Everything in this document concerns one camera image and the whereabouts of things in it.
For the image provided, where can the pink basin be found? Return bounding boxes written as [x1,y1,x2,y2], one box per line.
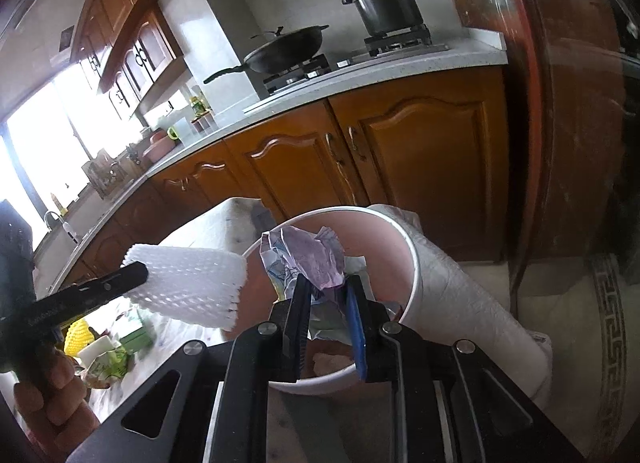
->
[142,129,177,164]

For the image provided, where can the white foam fruit net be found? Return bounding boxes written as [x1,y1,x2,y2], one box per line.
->
[122,244,247,331]

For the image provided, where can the yellow foam fruit net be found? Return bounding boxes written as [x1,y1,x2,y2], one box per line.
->
[63,318,96,357]

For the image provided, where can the white floral tablecloth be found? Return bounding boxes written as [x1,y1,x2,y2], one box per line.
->
[87,197,276,421]

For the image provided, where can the brown cabinets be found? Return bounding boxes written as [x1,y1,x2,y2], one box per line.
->
[54,66,509,287]
[70,0,188,118]

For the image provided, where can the pink trash bin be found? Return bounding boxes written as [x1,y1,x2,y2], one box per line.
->
[241,203,554,407]

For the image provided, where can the black stock pot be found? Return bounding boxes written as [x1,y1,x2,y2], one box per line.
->
[342,0,424,37]

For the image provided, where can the dish rack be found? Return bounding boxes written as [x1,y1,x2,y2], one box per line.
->
[82,150,134,198]

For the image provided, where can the sink faucet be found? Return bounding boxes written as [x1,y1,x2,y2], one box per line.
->
[43,210,66,231]

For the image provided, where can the white foam block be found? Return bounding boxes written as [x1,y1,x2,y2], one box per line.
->
[77,335,117,368]

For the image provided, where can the green carton piece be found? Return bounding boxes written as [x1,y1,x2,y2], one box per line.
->
[118,323,153,353]

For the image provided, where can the black wok with lid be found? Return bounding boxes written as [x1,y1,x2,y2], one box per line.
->
[204,25,329,84]

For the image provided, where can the green drink pouch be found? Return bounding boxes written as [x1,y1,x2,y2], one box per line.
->
[82,346,129,389]

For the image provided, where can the condiment bottles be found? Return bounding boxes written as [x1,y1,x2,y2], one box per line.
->
[190,96,217,131]

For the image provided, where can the left hand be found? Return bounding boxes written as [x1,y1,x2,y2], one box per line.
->
[13,350,101,462]

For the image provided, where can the brown upper cabinets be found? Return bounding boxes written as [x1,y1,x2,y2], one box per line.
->
[70,0,188,118]

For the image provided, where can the purple paper wrapper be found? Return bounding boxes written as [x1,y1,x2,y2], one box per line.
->
[259,226,374,345]

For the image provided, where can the brown lower cabinets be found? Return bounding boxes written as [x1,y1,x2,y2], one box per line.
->
[54,66,509,287]

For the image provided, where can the gas stove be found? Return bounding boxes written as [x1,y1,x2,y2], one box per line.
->
[262,24,449,96]

